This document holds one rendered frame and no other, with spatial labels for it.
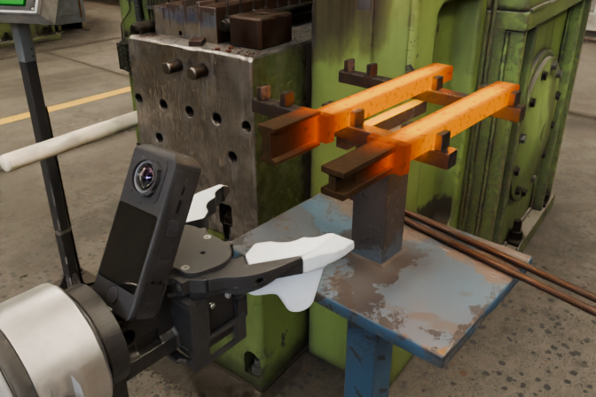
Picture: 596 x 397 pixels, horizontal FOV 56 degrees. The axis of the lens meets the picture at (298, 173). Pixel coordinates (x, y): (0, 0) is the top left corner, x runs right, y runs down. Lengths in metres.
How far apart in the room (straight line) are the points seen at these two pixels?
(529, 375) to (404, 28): 1.06
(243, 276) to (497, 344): 1.52
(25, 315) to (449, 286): 0.63
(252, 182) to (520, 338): 1.03
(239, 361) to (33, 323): 1.28
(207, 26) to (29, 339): 1.02
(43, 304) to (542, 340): 1.70
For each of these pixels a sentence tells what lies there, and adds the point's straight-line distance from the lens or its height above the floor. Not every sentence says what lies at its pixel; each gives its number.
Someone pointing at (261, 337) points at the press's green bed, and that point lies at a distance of 1.52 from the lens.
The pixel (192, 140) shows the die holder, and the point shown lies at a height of 0.70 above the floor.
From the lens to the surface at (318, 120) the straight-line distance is 0.68.
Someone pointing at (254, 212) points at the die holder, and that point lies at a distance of 1.29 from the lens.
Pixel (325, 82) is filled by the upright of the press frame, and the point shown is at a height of 0.83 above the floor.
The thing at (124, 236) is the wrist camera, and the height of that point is 0.99.
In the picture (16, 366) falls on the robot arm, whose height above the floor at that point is 0.96.
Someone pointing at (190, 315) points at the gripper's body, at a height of 0.93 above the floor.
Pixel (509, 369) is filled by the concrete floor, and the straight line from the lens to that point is 1.80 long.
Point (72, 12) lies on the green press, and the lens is 6.75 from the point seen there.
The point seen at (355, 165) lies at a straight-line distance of 0.55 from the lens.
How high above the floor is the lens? 1.18
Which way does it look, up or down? 25 degrees down
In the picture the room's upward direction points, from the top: straight up
